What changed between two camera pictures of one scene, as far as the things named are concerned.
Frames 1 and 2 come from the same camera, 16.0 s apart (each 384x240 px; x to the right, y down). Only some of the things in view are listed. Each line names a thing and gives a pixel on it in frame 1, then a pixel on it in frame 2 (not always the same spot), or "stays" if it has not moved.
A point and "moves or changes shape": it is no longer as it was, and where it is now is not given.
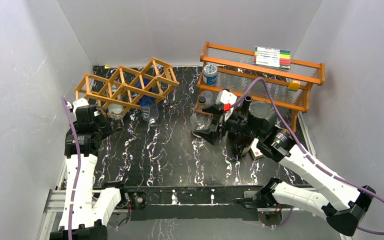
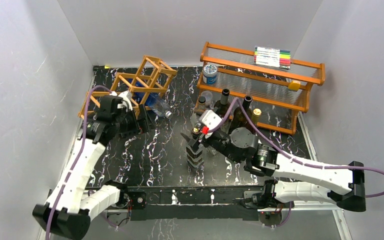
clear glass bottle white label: [117, 112] moves or changes shape
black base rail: [181, 203] stays
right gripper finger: [216, 109] to [190, 141]
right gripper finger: [209, 134] to [194, 154]
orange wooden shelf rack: [285, 83] stays
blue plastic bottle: [149, 110] moves or changes shape
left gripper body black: [103, 127] to [128, 125]
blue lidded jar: [210, 74] stays
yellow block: [294, 85] stays
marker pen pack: [275, 57] stays
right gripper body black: [238, 124] to [219, 141]
